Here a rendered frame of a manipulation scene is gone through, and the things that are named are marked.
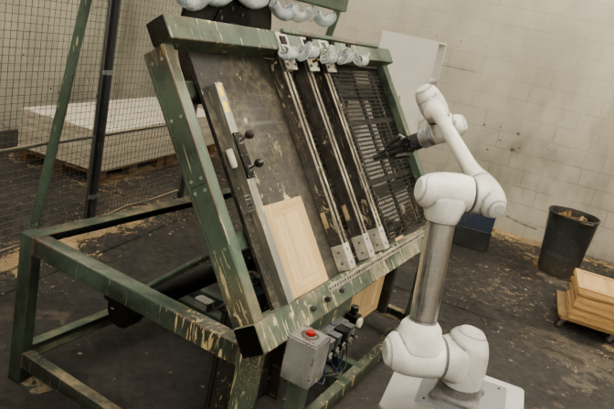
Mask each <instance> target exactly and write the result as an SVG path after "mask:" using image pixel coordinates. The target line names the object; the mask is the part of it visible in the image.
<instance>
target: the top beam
mask: <svg viewBox="0 0 614 409"><path fill-rule="evenodd" d="M146 26H147V29H148V32H149V35H150V39H151V41H152V44H153V47H154V48H157V47H159V46H160V45H161V44H163V43H172V44H173V46H174V49H175V50H185V51H195V52H206V53H216V54H226V55H237V56H247V57H257V58H277V57H279V55H278V51H279V49H280V48H279V45H278V43H277V40H276V37H275V35H274V32H278V31H272V30H266V29H260V28H255V27H249V26H238V25H232V24H227V23H221V22H215V21H209V20H204V19H198V18H193V17H186V16H176V15H170V14H161V15H160V16H158V17H157V18H155V19H154V20H152V21H151V22H149V23H147V24H146ZM286 36H287V38H288V40H289V43H290V46H295V47H297V46H299V45H300V43H301V42H300V39H299V37H296V36H290V35H286ZM334 43H335V45H332V47H331V48H334V49H332V50H334V52H336V51H337V49H338V48H340V49H341V50H342V51H344V50H345V49H346V48H347V47H346V46H345V44H342V43H336V42H334ZM349 48H350V49H351V50H350V51H352V53H353V52H354V51H356V52H357V55H362V56H363V55H366V56H367V55H368V54H369V53H370V55H369V56H368V58H369V63H368V64H367V65H366V66H365V67H370V68H378V67H380V66H383V65H389V64H392V63H393V60H392V57H391V55H390V52H389V49H385V48H380V47H379V48H371V47H360V46H354V45H351V47H349Z"/></svg>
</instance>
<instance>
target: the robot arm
mask: <svg viewBox="0 0 614 409"><path fill-rule="evenodd" d="M415 97H416V103H417V104H418V108H419V110H420V112H421V114H422V115H423V117H424V118H425V119H426V120H427V122H428V123H429V126H428V127H426V128H423V129H421V130H418V132H416V133H414V134H411V135H409V136H403V135H402V134H401V133H399V134H398V136H397V137H396V138H395V139H393V140H392V141H391V142H389V143H387V144H386V145H385V149H384V150H382V151H380V152H379V153H378V154H375V155H373V160H374V161H376V160H378V159H381V158H382V159H385V158H390V159H391V160H395V159H402V158H412V153H413V152H414V151H417V150H419V149H422V148H425V149H427V148H428V147H431V146H434V145H436V144H440V143H445V142H446V143H447V144H448V145H449V147H450V149H451V151H452V153H453V155H454V156H455V158H456V160H457V162H458V164H459V165H460V167H461V169H462V171H463V173H464V174H462V173H447V172H436V173H427V174H425V175H423V176H421V177H419V178H418V180H417V182H416V185H415V188H414V196H415V199H416V202H417V203H418V205H419V206H421V207H423V211H424V216H425V218H426V219H427V223H426V228H425V233H424V238H423V243H422V248H421V253H420V258H419V265H418V274H417V279H416V284H415V289H414V294H413V299H412V304H411V310H410V314H409V315H408V316H406V317H405V318H404V319H403V320H402V321H401V322H400V324H399V326H398V328H397V331H391V332H390V333H389V334H388V335H387V336H386V338H385V340H384V341H383V345H382V355H383V360H384V363H385V365H387V366H388V367H389V368H391V369H392V370H393V371H394V372H398V373H400V374H403V375H406V376H410V377H417V378H438V381H437V383H436V385H435V387H434V389H433V390H431V391H430V392H429V397H431V398H433V399H437V400H440V401H442V402H445V403H447V404H451V405H454V406H456V407H459V408H461V409H478V405H479V402H480V400H481V398H482V396H484V393H485V391H484V390H483V389H482V388H481V387H482V382H483V380H484V377H485V373H486V370H487V366H488V361H489V345H488V341H487V340H486V337H485V335H484V333H483V332H482V331H481V330H479V329H477V328H475V327H473V326H471V325H460V326H457V327H455V328H454V329H452V330H451V331H450V333H448V334H444V335H442V330H441V327H440V325H439V324H438V323H437V319H438V315H439V306H440V301H441V296H442V291H443V286H444V281H445V277H446V272H447V266H448V262H449V257H450V248H451V243H452V238H453V234H454V228H455V225H456V224H458V223H459V221H460V220H461V217H462V216H463V214H464V212H466V213H473V214H478V215H483V216H486V217H489V218H496V217H499V216H500V215H502V214H503V213H504V211H505V206H506V198H505V194H504V191H503V189H502V187H501V186H500V185H499V184H498V182H497V181H496V180H495V179H494V178H493V177H492V176H491V175H490V174H489V173H487V172H485V171H484V170H483V169H482V168H481V166H480V165H479V164H478V163H476V161H475V160H474V158H473V157H472V155H471V153H470V151H469V150H468V148H467V147H466V145H465V143H464V142H463V140H462V139H461V135H463V134H464V133H465V132H466V131H467V129H468V125H467V122H466V120H465V118H464V117H463V115H460V114H454V115H451V113H450V112H449V109H448V104H447V102H446V100H445V99H444V97H443V96H442V94H441V93H440V92H439V90H438V89H437V88H436V87H435V86H434V85H432V84H424V85H422V86H420V87H419V88H418V89H417V91H416V94H415ZM401 139H403V140H402V141H401V142H400V143H398V144H395V145H393V144H394V143H396V142H398V141H399V140H401ZM392 145H393V146H392ZM398 148H399V149H398ZM396 149H397V150H396ZM391 151H392V152H391ZM401 152H408V153H401ZM399 153H400V154H399Z"/></svg>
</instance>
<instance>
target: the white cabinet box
mask: <svg viewBox="0 0 614 409"><path fill-rule="evenodd" d="M379 47H380V48H385V49H389V52H390V55H391V57H392V60H393V63H392V64H389V65H387V68H388V70H389V73H390V76H391V78H392V81H393V84H394V87H395V89H396V92H397V96H398V99H399V102H400V105H401V107H402V110H403V112H404V115H405V118H406V121H407V124H408V127H409V130H410V133H411V134H414V133H416V132H418V130H421V129H423V128H426V126H427V120H426V119H425V118H424V117H423V115H422V114H421V112H420V110H419V108H418V104H417V103H416V97H415V94H416V91H417V89H418V88H419V87H420V86H422V85H424V84H432V85H434V86H435V87H437V83H438V79H439V73H440V69H441V66H442V62H443V59H444V55H445V51H446V47H447V44H445V43H441V42H438V41H433V40H429V39H425V38H420V37H412V36H407V35H403V34H399V33H394V32H389V31H385V30H383V32H382V36H381V40H380V44H379Z"/></svg>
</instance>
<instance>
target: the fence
mask: <svg viewBox="0 0 614 409"><path fill-rule="evenodd" d="M217 85H221V86H222V89H223V91H224V94H225V97H221V96H220V93H219V90H218V87H217ZM208 89H209V92H210V95H211V98H212V100H213V103H214V106H215V109H216V112H217V116H218V119H219V122H220V125H221V128H222V131H223V133H224V136H225V139H226V142H227V145H228V148H229V149H232V150H233V153H234V156H235V158H236V161H237V164H238V167H237V168H235V169H236V172H237V175H238V179H239V182H240V185H241V188H242V191H243V194H244V195H248V194H249V195H250V198H251V201H252V203H253V206H254V209H255V211H252V212H250V215H251V218H252V221H253V224H254V226H255V229H256V232H257V235H258V238H259V242H260V245H261V248H262V251H263V254H264V257H265V259H266V262H267V265H268V268H269V271H270V275H271V278H272V281H273V284H274V287H275V289H276V292H277V295H278V298H279V301H280V304H281V306H283V305H287V304H290V303H291V302H293V301H294V297H293V295H292V292H291V287H290V284H289V281H288V279H287V276H286V273H285V270H284V267H283V265H282V262H281V257H280V254H279V251H278V248H277V246H276V243H275V240H274V237H273V234H272V232H271V229H270V224H269V221H268V218H267V216H266V213H265V210H264V207H263V204H262V202H261V199H260V196H259V191H258V188H257V185H256V183H255V180H254V178H251V179H247V176H246V174H245V171H244V168H243V165H242V162H241V160H240V157H239V154H238V149H237V146H236V144H235V141H234V138H233V135H232V133H233V132H238V128H237V125H236V123H235V120H234V117H233V114H232V111H231V108H230V106H229V103H228V98H227V95H226V92H225V90H224V87H223V84H222V83H213V84H211V85H209V86H208ZM223 101H226V102H227V103H228V107H229V110H230V112H226V110H225V107H224V104H223Z"/></svg>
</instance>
